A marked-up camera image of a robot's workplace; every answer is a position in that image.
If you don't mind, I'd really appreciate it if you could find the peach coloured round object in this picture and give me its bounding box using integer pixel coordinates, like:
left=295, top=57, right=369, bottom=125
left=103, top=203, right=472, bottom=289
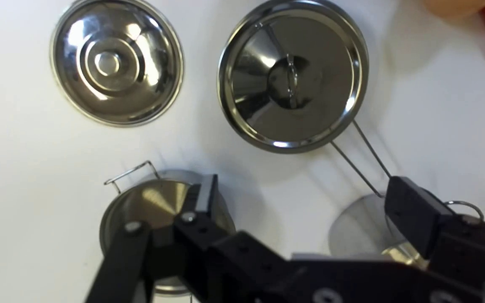
left=423, top=0, right=485, bottom=18

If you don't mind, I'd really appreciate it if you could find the silver lid with round knob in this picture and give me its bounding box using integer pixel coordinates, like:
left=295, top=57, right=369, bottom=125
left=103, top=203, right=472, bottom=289
left=50, top=0, right=184, bottom=127

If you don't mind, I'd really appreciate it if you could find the silver pan with wire handle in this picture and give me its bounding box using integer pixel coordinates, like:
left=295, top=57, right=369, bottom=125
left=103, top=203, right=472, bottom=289
left=217, top=0, right=392, bottom=199

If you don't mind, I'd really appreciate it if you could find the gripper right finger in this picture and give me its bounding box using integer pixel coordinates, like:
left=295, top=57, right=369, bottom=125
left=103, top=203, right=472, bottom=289
left=384, top=176, right=485, bottom=303

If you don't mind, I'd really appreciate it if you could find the small silver pot, ring handle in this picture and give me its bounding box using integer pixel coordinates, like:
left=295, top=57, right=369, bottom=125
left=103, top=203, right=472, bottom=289
left=328, top=194, right=485, bottom=271

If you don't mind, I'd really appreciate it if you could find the small silver pot, wire handle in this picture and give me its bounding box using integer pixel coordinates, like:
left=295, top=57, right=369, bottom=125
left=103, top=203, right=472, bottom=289
left=99, top=160, right=237, bottom=297

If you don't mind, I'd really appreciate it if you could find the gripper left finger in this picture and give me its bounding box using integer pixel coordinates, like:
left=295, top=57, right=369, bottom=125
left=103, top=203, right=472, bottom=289
left=85, top=174, right=293, bottom=303

